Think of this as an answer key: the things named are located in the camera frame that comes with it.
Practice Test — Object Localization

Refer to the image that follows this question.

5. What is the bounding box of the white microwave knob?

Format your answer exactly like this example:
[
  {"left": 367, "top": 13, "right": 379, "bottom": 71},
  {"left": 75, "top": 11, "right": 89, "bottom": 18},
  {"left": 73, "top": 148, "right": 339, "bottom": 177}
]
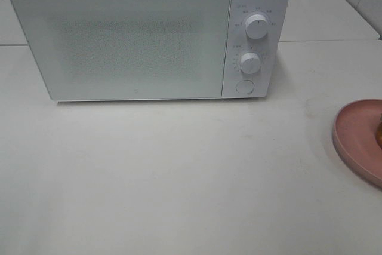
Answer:
[
  {"left": 244, "top": 12, "right": 269, "bottom": 39},
  {"left": 239, "top": 53, "right": 261, "bottom": 75}
]

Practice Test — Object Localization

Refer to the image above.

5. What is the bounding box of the white microwave door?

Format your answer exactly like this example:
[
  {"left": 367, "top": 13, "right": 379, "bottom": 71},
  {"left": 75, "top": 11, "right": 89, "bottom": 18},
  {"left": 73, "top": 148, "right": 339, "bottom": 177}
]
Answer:
[{"left": 11, "top": 0, "right": 230, "bottom": 101}]

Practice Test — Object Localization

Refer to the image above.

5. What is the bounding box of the pink round plate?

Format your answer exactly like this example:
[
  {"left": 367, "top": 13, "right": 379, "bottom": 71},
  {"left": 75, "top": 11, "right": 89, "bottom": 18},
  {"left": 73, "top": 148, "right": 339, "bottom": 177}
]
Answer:
[{"left": 332, "top": 99, "right": 381, "bottom": 188}]

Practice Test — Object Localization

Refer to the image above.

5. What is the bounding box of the upper white microwave knob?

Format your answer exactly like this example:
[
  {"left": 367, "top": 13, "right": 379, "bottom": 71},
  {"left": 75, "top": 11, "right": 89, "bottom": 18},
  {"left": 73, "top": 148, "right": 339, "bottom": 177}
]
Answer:
[{"left": 244, "top": 12, "right": 269, "bottom": 39}]

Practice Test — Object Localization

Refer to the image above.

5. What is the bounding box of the burger with lettuce and cheese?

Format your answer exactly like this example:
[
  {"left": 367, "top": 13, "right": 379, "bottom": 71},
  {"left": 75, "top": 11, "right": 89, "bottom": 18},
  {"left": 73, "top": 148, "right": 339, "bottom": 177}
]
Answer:
[{"left": 375, "top": 116, "right": 382, "bottom": 148}]

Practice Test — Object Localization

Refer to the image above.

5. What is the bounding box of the round white door release button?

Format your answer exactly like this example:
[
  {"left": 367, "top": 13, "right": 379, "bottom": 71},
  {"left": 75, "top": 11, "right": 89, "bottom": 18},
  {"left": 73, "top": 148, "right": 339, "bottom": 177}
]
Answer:
[{"left": 236, "top": 80, "right": 254, "bottom": 95}]

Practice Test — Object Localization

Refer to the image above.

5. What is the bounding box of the lower white microwave knob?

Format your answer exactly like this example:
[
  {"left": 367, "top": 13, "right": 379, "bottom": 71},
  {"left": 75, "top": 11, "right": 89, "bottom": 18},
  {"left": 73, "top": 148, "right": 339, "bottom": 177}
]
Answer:
[{"left": 239, "top": 53, "right": 261, "bottom": 75}]

